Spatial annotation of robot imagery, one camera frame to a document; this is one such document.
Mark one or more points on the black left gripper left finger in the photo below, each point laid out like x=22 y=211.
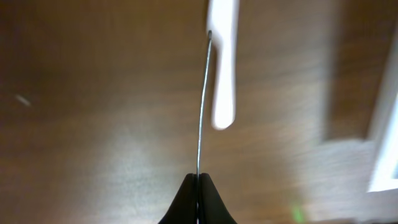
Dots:
x=183 y=209

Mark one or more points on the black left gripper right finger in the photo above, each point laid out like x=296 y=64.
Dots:
x=211 y=209

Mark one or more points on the white cutlery tray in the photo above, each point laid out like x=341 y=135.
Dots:
x=383 y=129

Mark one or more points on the pink plastic knife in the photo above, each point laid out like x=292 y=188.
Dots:
x=222 y=22

